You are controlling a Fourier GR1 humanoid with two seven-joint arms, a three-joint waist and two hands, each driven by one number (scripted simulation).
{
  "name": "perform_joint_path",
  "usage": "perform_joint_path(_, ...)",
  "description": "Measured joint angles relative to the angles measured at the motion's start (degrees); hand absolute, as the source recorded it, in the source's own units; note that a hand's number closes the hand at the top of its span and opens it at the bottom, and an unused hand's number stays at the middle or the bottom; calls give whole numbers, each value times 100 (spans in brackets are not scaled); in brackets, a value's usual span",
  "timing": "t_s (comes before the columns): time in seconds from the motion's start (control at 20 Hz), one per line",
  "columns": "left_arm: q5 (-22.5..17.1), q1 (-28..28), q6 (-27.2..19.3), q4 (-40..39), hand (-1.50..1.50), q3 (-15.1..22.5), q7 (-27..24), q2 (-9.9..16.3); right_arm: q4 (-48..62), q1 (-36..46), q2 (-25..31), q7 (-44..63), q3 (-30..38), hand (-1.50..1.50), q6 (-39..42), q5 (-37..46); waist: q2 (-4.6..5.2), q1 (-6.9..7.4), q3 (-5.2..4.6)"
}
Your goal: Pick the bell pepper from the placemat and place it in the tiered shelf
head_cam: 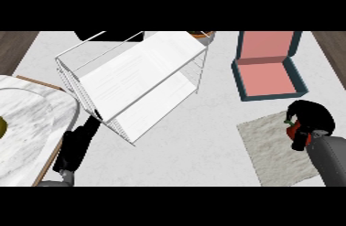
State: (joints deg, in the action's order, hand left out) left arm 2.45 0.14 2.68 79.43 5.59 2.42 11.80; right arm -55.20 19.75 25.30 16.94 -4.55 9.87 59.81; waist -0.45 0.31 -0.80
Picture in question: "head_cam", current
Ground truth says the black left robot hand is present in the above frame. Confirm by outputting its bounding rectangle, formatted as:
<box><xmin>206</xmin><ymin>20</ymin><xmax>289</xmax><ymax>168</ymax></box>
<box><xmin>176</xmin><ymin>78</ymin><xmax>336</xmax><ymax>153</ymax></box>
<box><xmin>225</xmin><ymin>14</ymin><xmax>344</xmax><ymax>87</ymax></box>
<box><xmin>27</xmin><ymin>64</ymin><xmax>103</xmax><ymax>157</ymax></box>
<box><xmin>52</xmin><ymin>115</ymin><xmax>103</xmax><ymax>173</ymax></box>

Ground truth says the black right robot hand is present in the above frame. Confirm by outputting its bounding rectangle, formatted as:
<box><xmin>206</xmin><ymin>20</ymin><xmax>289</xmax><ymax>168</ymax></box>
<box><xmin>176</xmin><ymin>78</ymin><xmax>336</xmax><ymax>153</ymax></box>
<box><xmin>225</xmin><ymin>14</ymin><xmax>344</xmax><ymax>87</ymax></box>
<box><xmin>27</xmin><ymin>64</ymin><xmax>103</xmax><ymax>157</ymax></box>
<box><xmin>286</xmin><ymin>99</ymin><xmax>338</xmax><ymax>152</ymax></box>

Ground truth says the red bell pepper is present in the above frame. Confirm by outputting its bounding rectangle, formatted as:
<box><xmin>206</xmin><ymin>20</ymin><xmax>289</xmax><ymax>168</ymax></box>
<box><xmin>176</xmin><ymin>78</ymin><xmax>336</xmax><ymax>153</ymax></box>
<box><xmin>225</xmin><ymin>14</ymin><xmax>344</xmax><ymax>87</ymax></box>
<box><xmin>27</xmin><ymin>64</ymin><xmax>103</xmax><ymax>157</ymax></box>
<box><xmin>283</xmin><ymin>119</ymin><xmax>314</xmax><ymax>147</ymax></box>

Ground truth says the beige placemat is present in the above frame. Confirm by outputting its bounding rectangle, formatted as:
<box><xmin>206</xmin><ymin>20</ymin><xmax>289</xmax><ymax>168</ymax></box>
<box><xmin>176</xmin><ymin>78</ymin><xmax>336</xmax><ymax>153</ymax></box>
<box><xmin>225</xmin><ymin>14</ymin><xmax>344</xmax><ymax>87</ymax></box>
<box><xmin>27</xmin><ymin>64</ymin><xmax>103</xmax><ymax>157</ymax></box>
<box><xmin>236</xmin><ymin>110</ymin><xmax>327</xmax><ymax>188</ymax></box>

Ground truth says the white marble plate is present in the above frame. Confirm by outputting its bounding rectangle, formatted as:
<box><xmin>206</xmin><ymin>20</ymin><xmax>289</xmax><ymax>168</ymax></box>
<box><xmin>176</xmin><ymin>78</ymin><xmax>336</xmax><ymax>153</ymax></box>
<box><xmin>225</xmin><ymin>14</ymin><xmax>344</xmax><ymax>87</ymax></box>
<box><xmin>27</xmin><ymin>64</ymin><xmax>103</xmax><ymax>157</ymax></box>
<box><xmin>0</xmin><ymin>74</ymin><xmax>82</xmax><ymax>188</ymax></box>

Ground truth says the olive green fruit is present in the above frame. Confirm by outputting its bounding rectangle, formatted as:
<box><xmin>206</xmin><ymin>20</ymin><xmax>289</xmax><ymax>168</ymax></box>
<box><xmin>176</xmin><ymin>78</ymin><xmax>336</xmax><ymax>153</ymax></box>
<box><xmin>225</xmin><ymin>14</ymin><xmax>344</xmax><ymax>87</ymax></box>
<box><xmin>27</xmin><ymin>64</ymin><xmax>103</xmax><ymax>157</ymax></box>
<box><xmin>0</xmin><ymin>115</ymin><xmax>9</xmax><ymax>140</ymax></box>

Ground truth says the teal and pink open box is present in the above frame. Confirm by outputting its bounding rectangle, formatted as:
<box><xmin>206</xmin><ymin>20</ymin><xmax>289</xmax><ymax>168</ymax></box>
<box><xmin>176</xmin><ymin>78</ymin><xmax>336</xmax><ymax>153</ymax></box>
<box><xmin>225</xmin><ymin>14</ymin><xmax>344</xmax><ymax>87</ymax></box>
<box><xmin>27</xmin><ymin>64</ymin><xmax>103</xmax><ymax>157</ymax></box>
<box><xmin>230</xmin><ymin>30</ymin><xmax>311</xmax><ymax>102</ymax></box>

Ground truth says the white wire tiered shelf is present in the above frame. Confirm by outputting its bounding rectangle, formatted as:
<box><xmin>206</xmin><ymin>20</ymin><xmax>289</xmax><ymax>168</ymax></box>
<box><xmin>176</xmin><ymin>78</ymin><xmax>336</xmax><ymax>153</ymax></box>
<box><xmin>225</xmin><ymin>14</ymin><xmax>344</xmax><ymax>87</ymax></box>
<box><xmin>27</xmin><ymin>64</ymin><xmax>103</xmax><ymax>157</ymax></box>
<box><xmin>55</xmin><ymin>30</ymin><xmax>212</xmax><ymax>147</ymax></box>

